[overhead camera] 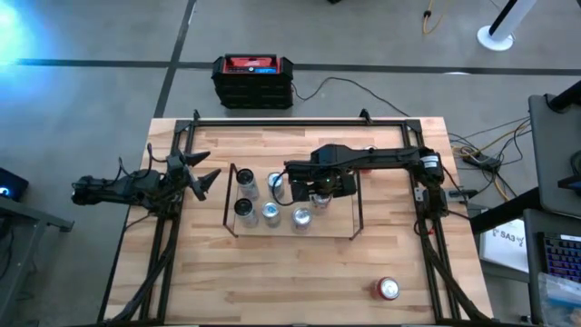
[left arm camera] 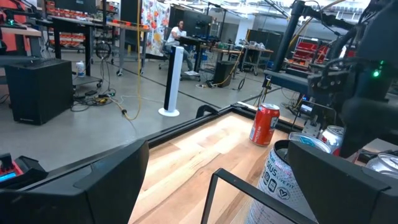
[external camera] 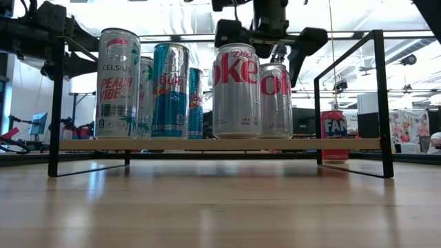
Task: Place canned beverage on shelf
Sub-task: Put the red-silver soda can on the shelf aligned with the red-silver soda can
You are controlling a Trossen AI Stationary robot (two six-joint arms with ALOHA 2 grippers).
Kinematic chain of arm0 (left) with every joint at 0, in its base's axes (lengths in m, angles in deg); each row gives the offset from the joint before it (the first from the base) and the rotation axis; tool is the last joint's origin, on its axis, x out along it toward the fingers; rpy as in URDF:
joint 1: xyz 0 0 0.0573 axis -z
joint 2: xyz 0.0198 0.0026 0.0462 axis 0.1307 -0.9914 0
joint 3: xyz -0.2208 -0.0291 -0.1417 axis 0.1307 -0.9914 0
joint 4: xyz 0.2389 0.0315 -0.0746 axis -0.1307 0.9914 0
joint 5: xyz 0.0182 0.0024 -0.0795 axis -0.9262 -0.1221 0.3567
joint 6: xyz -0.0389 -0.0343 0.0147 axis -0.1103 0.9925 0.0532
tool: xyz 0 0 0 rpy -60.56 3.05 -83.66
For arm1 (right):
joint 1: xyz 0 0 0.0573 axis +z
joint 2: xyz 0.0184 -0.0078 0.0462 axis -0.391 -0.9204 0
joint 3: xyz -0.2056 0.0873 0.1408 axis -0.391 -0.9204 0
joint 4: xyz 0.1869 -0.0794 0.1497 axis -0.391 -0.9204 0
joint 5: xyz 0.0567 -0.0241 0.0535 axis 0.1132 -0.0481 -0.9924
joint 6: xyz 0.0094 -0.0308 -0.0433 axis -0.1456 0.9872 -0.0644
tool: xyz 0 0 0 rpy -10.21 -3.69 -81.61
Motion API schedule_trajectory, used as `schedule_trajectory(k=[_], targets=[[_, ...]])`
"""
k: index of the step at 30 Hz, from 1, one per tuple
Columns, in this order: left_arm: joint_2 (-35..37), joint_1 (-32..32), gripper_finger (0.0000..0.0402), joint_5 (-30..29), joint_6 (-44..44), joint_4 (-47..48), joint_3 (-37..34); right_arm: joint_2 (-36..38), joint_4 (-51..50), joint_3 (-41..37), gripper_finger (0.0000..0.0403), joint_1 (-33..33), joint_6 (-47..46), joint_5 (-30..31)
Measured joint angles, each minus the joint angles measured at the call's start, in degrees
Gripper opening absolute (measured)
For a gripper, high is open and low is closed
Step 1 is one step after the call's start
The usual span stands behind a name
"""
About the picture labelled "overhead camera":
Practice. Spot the white Celsius can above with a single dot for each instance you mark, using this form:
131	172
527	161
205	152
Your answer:
246	181
244	211

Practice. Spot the grey side table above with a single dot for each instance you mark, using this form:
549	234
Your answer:
551	159

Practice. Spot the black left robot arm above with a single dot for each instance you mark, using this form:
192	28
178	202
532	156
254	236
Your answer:
122	188

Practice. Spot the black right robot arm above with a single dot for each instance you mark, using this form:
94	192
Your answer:
386	156

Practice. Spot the black aluminium table frame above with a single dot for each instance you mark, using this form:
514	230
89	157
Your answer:
318	122

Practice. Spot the black device with blue light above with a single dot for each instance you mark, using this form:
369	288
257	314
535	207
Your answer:
11	181

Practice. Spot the red black power station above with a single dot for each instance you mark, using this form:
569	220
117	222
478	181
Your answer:
252	84

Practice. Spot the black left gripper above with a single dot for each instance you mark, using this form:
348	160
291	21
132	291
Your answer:
177	175

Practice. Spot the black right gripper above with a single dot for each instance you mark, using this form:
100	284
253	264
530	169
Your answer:
318	179

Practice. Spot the blue silver Red Bull can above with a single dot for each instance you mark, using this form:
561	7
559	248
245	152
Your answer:
271	212
274	182

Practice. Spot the white stand with base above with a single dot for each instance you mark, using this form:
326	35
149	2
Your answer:
495	38

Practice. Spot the red soda can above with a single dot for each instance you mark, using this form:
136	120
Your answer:
387	288

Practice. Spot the black power strip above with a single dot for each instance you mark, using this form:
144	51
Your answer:
483	160

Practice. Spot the backlit keyboard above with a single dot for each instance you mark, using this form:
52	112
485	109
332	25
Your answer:
565	259

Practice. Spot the wooden shelf black metal frame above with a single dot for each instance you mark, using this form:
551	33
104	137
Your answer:
336	222

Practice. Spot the grey metal bench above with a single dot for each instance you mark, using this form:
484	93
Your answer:
41	220

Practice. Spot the clear plastic bag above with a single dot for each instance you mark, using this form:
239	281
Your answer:
560	300

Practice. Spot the white paper sheet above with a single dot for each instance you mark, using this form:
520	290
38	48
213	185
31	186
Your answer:
504	250

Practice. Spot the silver Diet Coke can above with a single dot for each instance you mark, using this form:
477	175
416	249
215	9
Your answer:
302	217
320	203

